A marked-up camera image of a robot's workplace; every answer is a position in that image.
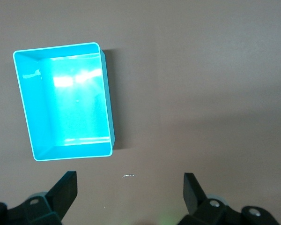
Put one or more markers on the small white scrap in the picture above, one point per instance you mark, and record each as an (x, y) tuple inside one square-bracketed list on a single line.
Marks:
[(128, 175)]

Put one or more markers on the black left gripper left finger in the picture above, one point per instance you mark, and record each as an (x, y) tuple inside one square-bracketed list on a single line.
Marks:
[(61, 194)]

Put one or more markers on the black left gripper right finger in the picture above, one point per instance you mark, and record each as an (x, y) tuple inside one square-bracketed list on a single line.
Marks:
[(194, 194)]

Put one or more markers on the teal plastic bin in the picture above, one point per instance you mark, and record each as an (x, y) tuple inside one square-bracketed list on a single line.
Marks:
[(72, 105)]

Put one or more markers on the brown table cover cloth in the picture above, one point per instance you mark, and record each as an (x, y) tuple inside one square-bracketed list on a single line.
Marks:
[(201, 93)]

